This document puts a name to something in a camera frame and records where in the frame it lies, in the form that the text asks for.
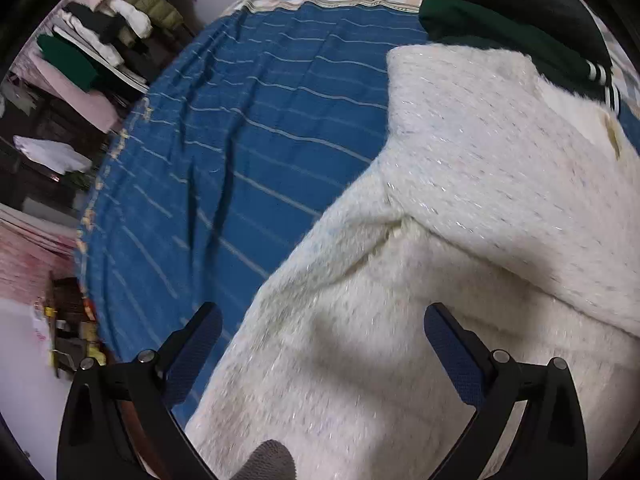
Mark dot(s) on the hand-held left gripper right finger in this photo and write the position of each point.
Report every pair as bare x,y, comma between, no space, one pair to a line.
450,345

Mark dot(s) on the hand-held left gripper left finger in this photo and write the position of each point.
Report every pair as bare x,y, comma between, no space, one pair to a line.
199,342

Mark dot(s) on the white fuzzy coat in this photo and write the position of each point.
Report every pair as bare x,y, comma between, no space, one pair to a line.
450,240

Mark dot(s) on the pile of light folded clothes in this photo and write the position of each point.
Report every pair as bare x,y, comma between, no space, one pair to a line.
117,15

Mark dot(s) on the small cluttered wooden stand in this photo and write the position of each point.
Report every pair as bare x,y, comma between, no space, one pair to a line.
67,297

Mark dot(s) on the pink patterned quilt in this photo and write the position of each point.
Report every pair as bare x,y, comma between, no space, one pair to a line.
30,255

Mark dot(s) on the blue striped bed sheet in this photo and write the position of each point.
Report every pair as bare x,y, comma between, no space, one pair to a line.
240,135

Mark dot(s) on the white cloth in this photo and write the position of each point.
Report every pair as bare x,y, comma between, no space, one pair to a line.
50,152

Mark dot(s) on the pink folded garment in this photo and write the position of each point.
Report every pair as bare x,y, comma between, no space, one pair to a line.
80,92

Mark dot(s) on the green folded garment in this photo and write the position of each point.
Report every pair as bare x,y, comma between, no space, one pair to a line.
65,57

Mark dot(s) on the dark green jacket striped cuffs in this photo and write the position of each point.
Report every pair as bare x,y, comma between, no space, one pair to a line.
480,25

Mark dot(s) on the olive puffer jacket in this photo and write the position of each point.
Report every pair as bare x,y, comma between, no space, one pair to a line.
162,10

